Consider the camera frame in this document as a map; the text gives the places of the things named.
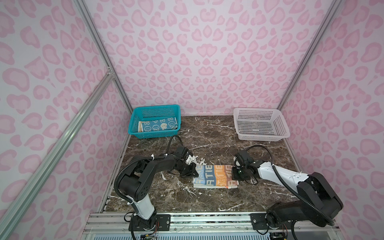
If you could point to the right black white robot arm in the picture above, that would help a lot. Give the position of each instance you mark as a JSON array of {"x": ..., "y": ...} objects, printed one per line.
[{"x": 316, "y": 202}]

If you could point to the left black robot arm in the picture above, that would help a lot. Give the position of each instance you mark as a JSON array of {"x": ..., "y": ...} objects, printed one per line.
[{"x": 134, "y": 182}]

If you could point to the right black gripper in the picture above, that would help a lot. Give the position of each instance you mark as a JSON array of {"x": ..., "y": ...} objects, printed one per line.
[{"x": 234, "y": 175}]

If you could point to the left corner aluminium post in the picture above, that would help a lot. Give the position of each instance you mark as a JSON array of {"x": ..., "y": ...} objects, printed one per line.
[{"x": 91, "y": 27}]

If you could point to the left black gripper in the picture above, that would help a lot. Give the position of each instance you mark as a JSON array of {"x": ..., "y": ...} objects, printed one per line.
[{"x": 191, "y": 171}]

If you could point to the teal bunny towel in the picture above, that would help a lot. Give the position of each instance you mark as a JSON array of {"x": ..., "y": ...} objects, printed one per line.
[{"x": 160, "y": 125}]

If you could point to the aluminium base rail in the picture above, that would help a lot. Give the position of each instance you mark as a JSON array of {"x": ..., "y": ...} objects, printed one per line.
[{"x": 207, "y": 226}]

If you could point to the right corner aluminium post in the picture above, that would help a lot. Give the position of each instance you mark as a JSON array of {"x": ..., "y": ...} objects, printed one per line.
[{"x": 326, "y": 23}]

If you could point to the white plastic basket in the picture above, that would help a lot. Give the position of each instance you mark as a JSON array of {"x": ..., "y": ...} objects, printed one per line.
[{"x": 256, "y": 124}]

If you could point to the orange bunny towel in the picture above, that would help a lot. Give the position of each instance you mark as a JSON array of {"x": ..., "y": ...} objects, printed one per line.
[{"x": 140, "y": 127}]

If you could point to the corner aluminium post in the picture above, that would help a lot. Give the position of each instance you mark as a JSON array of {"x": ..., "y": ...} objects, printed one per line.
[
  {"x": 91, "y": 27},
  {"x": 326, "y": 23}
]

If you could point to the teal plastic basket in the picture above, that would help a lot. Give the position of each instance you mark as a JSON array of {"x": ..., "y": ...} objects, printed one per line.
[{"x": 154, "y": 113}]

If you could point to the grey patterned towel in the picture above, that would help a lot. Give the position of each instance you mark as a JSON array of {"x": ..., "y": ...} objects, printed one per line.
[{"x": 214, "y": 177}]

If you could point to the diagonal aluminium frame bar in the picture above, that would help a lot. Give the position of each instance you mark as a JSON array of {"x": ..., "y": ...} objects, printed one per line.
[{"x": 21, "y": 204}]

